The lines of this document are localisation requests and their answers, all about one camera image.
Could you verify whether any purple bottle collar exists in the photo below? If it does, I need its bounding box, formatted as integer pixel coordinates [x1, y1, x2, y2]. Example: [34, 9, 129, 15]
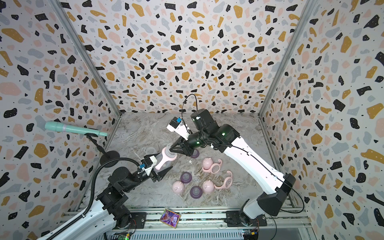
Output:
[190, 186, 203, 199]
[180, 172, 193, 184]
[191, 149, 200, 159]

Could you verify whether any pink bottle handle ring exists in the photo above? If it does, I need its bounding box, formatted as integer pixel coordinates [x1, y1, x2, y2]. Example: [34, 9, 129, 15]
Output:
[154, 146, 178, 172]

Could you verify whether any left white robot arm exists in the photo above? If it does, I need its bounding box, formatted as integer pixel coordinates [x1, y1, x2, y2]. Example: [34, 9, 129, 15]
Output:
[40, 167, 172, 240]

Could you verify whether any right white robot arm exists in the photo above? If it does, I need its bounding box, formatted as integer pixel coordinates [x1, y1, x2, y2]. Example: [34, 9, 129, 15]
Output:
[167, 109, 296, 223]

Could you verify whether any pink bottle cap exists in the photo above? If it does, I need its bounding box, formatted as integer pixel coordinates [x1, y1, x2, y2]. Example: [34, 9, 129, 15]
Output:
[172, 181, 185, 195]
[202, 180, 215, 194]

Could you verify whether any clear silicone nipple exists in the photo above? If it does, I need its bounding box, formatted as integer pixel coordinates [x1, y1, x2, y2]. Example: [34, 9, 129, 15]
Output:
[193, 177, 201, 184]

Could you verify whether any colourful holographic card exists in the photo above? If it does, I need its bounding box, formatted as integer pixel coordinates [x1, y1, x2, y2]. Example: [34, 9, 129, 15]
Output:
[160, 209, 181, 229]

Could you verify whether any black microphone stand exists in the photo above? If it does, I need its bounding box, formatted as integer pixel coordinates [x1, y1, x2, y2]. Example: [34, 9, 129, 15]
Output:
[85, 133, 120, 165]

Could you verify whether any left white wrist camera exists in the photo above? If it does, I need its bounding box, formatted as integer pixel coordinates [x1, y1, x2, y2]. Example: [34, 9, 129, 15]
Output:
[138, 155, 158, 174]

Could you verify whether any black corrugated cable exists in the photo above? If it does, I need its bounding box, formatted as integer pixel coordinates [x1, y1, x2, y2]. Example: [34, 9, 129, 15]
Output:
[44, 157, 141, 240]

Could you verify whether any right thin black cable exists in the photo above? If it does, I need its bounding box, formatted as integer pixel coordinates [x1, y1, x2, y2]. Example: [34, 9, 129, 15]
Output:
[180, 93, 199, 121]

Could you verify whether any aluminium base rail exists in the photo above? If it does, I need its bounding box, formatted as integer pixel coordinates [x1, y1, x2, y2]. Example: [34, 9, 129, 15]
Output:
[59, 206, 313, 240]

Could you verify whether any right corner aluminium post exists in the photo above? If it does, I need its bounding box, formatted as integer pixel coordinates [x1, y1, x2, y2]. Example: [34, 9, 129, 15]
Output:
[258, 0, 319, 119]

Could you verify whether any corner aluminium post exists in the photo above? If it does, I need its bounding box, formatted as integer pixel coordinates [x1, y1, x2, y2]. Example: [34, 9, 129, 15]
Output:
[258, 0, 319, 119]
[48, 0, 122, 118]

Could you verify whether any left corner aluminium post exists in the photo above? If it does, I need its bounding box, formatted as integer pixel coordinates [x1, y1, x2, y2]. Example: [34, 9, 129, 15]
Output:
[48, 0, 122, 118]

